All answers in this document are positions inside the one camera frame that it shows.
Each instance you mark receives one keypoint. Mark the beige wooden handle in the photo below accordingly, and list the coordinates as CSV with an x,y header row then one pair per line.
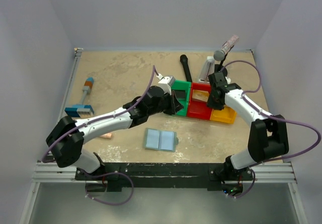
x,y
106,136

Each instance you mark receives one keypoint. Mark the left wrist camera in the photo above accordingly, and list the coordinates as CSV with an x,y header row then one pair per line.
x,y
165,82

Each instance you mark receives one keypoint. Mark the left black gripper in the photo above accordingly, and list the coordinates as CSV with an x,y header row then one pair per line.
x,y
172,103

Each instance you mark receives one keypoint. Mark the red plastic bin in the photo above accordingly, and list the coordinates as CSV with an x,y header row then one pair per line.
x,y
199,109

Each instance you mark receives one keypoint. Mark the blue toy block hammer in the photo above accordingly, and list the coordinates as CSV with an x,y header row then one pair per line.
x,y
82,110

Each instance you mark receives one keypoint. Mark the white metronome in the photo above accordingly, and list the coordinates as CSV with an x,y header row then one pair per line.
x,y
206,70

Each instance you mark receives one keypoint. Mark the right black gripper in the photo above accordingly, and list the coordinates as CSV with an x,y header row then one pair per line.
x,y
219,79

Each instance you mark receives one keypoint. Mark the black VIP card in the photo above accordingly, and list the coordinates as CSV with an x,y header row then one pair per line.
x,y
180,95

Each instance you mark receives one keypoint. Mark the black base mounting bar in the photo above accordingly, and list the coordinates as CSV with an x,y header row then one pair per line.
x,y
116,176

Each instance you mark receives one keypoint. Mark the green plastic bin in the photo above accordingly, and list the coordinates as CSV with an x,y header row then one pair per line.
x,y
183,85

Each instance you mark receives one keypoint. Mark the sage green card holder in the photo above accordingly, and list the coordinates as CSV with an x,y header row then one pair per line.
x,y
160,140

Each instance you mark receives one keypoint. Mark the yellow plastic bin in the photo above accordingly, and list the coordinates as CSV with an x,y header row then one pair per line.
x,y
227,115

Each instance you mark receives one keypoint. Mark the black handheld microphone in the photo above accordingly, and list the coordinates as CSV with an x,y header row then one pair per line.
x,y
184,63

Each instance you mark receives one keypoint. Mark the orange card in red bin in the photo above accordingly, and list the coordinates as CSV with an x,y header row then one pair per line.
x,y
201,96

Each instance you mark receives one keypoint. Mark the aluminium frame rail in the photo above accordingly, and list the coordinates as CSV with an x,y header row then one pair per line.
x,y
77,56

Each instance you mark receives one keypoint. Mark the silver microphone on stand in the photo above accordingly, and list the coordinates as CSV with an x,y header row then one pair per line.
x,y
228,44

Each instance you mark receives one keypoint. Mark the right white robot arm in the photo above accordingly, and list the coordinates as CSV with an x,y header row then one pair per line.
x,y
268,134

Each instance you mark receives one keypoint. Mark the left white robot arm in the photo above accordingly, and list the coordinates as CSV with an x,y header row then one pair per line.
x,y
68,137

